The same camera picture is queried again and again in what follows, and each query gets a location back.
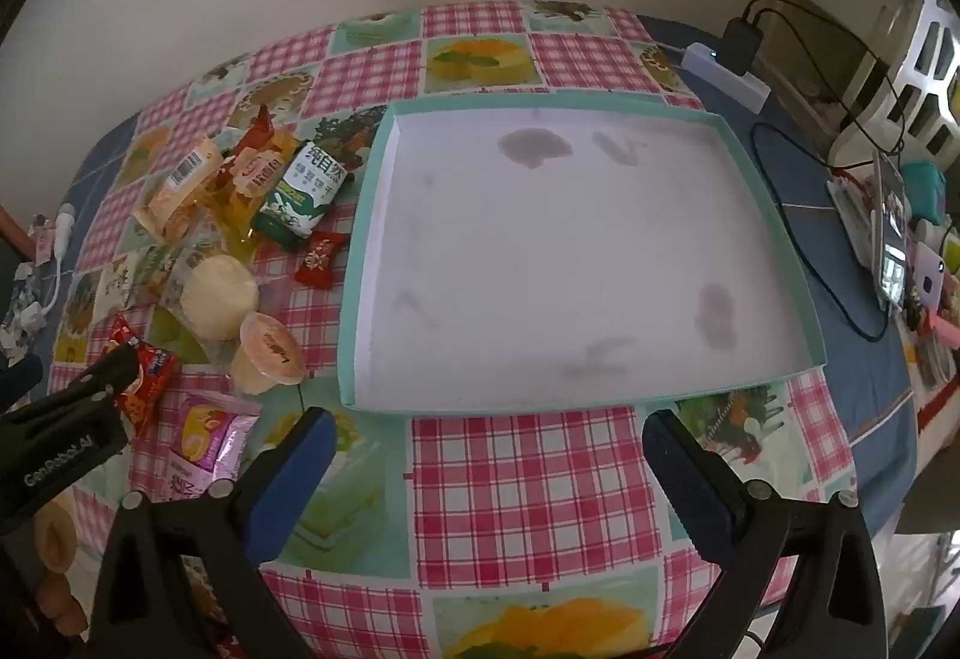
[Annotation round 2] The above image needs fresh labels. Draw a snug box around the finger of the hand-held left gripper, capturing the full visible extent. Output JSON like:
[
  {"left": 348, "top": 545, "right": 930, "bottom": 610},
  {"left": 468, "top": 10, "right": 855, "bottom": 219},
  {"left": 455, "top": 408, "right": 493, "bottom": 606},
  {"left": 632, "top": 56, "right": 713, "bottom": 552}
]
[
  {"left": 0, "top": 353, "right": 44, "bottom": 414},
  {"left": 49, "top": 342, "right": 145, "bottom": 419}
]

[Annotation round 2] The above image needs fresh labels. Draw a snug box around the white power strip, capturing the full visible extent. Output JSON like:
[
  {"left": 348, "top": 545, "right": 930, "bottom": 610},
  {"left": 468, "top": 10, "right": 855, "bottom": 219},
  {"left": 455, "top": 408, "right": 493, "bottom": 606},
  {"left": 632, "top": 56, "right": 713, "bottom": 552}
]
[{"left": 679, "top": 42, "right": 772, "bottom": 113}]

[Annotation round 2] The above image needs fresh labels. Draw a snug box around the green white biscuit packet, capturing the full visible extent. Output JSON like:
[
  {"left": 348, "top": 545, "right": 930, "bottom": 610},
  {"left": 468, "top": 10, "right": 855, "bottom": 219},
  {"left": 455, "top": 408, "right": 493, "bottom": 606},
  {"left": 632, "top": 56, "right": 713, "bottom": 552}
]
[{"left": 250, "top": 139, "right": 353, "bottom": 248}]

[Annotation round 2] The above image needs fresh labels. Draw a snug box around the pink swiss roll packet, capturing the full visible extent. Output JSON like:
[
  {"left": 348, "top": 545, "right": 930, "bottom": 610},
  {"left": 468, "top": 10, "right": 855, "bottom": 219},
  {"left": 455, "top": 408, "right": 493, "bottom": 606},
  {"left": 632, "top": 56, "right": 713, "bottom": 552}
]
[{"left": 166, "top": 393, "right": 263, "bottom": 502}]

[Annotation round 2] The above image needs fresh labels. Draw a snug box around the checked printed tablecloth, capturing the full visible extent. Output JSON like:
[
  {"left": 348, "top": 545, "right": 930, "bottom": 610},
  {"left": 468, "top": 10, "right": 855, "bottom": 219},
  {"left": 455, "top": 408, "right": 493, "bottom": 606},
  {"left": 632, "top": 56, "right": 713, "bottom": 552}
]
[{"left": 49, "top": 0, "right": 863, "bottom": 659}]

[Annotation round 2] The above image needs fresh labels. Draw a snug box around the teal shallow cardboard box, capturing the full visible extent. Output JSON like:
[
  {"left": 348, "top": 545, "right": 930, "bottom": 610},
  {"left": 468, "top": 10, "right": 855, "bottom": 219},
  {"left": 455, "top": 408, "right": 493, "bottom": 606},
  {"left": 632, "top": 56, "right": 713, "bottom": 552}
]
[{"left": 337, "top": 102, "right": 827, "bottom": 414}]

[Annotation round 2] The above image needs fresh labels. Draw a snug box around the round bread clear packet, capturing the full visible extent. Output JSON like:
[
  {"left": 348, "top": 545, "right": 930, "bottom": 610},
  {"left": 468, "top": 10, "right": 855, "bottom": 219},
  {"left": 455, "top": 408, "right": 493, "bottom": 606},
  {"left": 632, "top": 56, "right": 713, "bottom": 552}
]
[{"left": 161, "top": 239, "right": 263, "bottom": 360}]

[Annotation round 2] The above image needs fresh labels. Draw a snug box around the person's left hand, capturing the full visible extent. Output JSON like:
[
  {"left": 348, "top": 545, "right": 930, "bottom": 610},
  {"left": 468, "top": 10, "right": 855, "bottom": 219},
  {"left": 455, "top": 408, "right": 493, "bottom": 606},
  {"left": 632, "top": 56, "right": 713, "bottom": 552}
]
[{"left": 30, "top": 565, "right": 91, "bottom": 641}]

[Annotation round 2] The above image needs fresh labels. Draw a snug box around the black looped cable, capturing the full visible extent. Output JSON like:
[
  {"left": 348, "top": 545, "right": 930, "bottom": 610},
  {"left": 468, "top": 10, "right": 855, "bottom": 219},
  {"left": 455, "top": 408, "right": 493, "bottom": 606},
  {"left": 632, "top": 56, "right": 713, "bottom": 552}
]
[{"left": 750, "top": 121, "right": 893, "bottom": 342}]

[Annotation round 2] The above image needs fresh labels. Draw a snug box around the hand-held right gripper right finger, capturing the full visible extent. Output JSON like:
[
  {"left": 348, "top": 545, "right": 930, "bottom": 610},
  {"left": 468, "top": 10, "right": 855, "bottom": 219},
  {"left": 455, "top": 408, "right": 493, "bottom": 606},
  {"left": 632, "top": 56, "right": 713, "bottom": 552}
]
[{"left": 641, "top": 408, "right": 890, "bottom": 659}]

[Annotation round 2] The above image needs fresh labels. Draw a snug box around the pale jelly cup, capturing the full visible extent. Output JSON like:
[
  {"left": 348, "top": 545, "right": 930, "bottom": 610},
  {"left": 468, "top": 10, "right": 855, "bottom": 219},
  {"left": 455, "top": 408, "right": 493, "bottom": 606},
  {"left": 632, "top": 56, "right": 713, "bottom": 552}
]
[{"left": 229, "top": 312, "right": 308, "bottom": 398}]

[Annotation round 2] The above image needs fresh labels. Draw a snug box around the teal container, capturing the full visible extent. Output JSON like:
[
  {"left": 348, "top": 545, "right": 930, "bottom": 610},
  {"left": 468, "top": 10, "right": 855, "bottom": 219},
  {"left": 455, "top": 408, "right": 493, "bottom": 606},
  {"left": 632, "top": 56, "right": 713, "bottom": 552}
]
[{"left": 904, "top": 160, "right": 950, "bottom": 225}]

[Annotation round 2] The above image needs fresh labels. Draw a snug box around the red snack packet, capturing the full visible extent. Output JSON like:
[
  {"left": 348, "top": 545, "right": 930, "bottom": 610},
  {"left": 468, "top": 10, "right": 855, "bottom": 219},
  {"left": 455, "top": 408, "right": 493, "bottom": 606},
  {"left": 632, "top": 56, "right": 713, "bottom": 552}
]
[{"left": 109, "top": 315, "right": 181, "bottom": 439}]

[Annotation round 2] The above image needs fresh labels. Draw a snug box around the small red candy packet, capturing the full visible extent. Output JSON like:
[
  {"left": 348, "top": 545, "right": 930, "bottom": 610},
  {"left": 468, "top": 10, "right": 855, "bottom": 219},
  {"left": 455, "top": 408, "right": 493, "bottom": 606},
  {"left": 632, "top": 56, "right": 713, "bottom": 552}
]
[{"left": 294, "top": 230, "right": 346, "bottom": 289}]

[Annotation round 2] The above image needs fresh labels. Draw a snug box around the reddish wooden bar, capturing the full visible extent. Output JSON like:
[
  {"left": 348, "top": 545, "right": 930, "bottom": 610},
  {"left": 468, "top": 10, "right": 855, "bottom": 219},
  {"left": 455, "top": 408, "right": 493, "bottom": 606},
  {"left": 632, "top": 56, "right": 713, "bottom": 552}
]
[{"left": 0, "top": 207, "right": 31, "bottom": 257}]

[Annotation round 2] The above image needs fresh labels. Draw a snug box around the orange barcode snack packet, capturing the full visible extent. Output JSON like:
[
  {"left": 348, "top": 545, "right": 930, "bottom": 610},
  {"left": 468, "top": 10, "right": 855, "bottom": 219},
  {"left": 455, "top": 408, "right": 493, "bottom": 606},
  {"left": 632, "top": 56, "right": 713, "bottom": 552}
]
[{"left": 135, "top": 134, "right": 226, "bottom": 244}]

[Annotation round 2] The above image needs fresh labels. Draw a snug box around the white plug with cable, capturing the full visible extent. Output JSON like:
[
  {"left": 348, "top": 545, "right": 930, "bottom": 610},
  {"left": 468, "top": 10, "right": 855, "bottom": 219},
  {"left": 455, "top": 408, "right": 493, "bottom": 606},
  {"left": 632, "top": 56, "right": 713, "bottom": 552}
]
[{"left": 30, "top": 201, "right": 80, "bottom": 330}]

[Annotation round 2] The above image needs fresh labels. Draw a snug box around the red orange candy wrapper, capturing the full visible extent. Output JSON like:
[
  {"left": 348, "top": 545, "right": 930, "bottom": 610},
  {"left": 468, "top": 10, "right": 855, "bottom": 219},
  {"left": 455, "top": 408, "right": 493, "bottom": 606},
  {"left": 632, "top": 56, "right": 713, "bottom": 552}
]
[{"left": 236, "top": 104, "right": 275, "bottom": 158}]

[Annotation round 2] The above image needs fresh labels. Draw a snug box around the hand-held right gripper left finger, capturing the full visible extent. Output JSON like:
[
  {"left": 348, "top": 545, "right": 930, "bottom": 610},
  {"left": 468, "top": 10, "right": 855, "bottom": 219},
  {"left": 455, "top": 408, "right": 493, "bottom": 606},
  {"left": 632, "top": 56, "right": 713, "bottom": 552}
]
[{"left": 90, "top": 406, "right": 338, "bottom": 659}]

